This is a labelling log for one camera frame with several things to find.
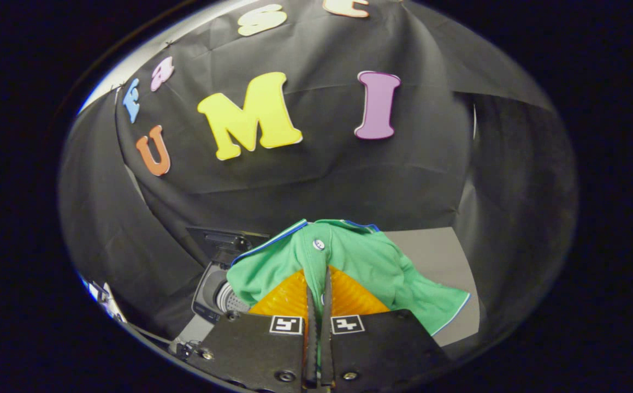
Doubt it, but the grey top-load washing machine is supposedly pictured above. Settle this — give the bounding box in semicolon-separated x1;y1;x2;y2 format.
192;261;252;324

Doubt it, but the small beige cabinet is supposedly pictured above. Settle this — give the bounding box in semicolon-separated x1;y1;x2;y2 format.
384;227;481;347

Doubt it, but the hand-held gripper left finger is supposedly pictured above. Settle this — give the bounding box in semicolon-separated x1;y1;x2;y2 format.
199;269;317;391

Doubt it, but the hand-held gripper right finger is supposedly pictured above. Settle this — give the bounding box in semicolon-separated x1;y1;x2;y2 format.
321;266;451;390

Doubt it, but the green polo shirt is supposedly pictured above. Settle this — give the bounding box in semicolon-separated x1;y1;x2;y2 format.
226;218;471;336

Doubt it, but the dark washing machine lid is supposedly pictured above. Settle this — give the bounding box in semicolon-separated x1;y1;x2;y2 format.
185;227;271;264

